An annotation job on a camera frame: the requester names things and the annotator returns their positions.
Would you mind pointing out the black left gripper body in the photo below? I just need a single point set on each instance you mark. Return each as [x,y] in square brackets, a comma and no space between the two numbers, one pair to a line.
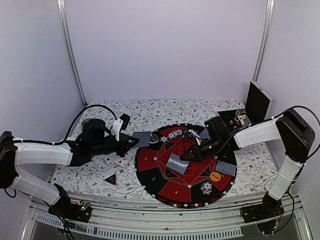
[100,148]

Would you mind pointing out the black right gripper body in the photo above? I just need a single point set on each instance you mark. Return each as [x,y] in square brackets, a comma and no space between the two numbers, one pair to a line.
[216,146]

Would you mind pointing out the blue card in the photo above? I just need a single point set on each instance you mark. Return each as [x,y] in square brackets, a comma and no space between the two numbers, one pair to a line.
[204,134]
[226,168]
[176,164]

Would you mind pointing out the two of clubs card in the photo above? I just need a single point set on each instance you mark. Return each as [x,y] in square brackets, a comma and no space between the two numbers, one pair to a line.
[108,160]

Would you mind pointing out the black dealer button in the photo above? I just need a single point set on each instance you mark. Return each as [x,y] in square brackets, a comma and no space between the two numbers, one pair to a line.
[154,138]

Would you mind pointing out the white blue chip row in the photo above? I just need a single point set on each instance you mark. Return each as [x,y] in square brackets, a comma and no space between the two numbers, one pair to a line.
[172,135]

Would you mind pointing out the orange big blind button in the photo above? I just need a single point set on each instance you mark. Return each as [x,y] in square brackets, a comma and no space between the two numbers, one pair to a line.
[215,176]

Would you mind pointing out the white blue chip stack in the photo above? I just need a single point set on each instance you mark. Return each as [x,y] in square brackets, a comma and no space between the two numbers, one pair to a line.
[206,188]

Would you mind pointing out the blue playing card deck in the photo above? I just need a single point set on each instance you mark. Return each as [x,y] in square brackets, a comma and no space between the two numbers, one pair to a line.
[143,138]

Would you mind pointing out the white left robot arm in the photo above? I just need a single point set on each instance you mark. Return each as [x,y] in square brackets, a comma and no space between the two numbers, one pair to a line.
[17,151]

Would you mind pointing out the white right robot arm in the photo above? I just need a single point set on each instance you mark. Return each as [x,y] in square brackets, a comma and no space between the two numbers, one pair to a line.
[288,135]

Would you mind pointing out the round red black poker mat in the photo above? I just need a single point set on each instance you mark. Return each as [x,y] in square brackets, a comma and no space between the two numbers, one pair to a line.
[175,189]

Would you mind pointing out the floral patterned tablecloth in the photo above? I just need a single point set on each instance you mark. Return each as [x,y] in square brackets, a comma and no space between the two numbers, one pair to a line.
[256,170]

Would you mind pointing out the triangular red black token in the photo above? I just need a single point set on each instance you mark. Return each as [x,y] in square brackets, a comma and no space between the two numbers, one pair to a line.
[111,179]

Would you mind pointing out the aluminium poker chip case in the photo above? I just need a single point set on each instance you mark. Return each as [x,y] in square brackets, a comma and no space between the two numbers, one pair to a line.
[256,108]

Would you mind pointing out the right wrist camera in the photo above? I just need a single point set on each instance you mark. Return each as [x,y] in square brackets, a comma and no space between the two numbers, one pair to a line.
[192,135]

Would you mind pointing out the aluminium front rail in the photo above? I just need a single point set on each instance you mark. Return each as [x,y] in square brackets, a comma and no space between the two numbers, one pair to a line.
[139,219]

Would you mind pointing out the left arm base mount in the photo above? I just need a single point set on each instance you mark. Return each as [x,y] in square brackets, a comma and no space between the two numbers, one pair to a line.
[80,211]

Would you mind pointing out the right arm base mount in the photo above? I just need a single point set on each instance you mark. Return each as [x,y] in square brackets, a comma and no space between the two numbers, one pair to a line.
[258,212]

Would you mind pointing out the right aluminium frame post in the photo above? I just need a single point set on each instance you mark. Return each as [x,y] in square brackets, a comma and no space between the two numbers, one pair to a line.
[268,18]

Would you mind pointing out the aluminium frame post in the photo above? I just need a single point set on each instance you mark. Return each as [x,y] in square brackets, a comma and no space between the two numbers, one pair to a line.
[62,13]
[268,18]

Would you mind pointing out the left aluminium frame post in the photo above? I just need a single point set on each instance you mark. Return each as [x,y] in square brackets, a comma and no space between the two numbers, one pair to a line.
[62,13]

